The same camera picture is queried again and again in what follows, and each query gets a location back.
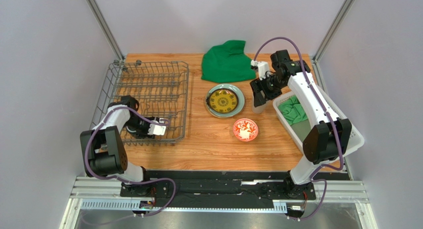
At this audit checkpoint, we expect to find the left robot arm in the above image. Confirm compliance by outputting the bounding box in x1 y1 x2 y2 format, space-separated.
80 95 164 184

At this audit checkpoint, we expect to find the light blue flower plate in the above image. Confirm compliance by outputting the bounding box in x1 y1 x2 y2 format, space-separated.
204 83 245 118

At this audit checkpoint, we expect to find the bright green towel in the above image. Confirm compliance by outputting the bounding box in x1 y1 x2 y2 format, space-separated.
278 95 308 126

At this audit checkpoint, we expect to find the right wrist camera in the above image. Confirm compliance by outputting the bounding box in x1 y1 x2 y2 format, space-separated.
250 60 271 80

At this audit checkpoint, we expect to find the olive green cloth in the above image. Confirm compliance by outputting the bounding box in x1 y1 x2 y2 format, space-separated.
291 120 311 143

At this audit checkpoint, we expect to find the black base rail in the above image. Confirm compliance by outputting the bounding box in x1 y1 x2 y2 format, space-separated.
120 170 316 209

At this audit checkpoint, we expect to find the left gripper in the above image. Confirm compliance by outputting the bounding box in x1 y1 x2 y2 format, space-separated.
124 116 159 140

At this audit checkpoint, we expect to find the beige cup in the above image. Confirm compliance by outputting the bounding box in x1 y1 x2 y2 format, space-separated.
252 91 268 114

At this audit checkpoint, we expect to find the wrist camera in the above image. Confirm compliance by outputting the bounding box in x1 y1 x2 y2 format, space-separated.
148 117 168 136
250 60 271 80

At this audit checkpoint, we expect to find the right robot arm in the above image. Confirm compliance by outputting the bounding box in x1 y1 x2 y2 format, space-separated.
250 50 352 185

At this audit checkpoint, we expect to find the grey wire dish rack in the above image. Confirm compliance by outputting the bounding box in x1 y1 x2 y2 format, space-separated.
90 60 189 145

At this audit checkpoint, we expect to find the white plastic basket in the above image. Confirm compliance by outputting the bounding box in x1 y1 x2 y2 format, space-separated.
273 84 365 156

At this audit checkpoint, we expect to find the green cloth on table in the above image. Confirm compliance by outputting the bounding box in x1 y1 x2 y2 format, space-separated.
201 40 256 83

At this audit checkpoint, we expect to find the yellow patterned small plate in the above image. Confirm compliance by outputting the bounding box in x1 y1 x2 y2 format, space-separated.
206 88 239 114

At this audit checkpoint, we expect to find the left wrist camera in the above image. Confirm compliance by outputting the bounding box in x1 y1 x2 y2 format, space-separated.
148 117 168 136

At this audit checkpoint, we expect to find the white orange patterned bowl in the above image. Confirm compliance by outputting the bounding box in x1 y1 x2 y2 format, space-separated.
232 118 259 142

